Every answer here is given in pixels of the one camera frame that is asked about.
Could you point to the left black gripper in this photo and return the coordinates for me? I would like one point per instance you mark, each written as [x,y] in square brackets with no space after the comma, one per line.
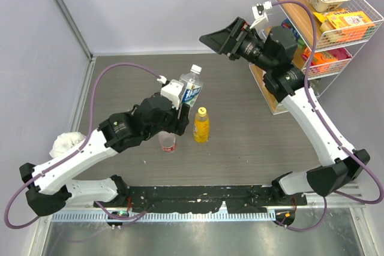
[179,125]

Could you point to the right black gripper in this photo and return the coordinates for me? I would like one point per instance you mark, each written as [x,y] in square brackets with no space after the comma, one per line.
[228,41]

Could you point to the clear Pocari water bottle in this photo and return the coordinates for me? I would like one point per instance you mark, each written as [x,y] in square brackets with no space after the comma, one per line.
[192,87]

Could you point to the white blue bottle cap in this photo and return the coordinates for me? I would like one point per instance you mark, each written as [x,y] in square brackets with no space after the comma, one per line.
[196,69]

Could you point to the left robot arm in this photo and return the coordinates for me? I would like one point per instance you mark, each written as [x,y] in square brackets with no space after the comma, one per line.
[52,185]

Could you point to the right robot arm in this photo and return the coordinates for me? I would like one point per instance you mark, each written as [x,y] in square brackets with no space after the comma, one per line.
[285,82]

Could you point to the red cap clear bottle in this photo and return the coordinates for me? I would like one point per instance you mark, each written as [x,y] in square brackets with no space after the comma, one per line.
[167,141]

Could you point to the yellow juice bottle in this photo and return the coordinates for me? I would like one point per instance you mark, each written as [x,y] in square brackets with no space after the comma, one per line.
[201,126]

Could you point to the blue snack box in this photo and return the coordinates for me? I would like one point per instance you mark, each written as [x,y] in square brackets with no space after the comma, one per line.
[288,24]

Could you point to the orange red snack pack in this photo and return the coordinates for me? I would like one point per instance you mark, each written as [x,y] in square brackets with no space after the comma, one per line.
[330,61]

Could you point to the white crumpled cloth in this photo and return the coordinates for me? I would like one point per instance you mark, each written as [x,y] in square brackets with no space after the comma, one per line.
[64,142]

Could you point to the orange yellow snack box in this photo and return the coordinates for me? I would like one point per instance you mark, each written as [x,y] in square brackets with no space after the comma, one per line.
[343,25]

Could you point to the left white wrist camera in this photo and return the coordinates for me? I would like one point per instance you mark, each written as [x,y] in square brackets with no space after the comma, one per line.
[172,90]

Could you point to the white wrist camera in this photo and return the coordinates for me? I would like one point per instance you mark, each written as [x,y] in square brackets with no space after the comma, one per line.
[260,15]
[172,90]

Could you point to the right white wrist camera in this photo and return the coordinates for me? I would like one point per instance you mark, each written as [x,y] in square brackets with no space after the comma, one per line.
[260,15]

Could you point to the white slotted cable duct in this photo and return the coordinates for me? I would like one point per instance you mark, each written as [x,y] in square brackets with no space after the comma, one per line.
[221,215]

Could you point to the white wire shelf rack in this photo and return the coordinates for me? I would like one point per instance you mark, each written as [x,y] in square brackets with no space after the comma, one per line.
[327,47]

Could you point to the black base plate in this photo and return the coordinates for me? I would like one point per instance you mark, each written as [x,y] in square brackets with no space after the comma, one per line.
[202,199]

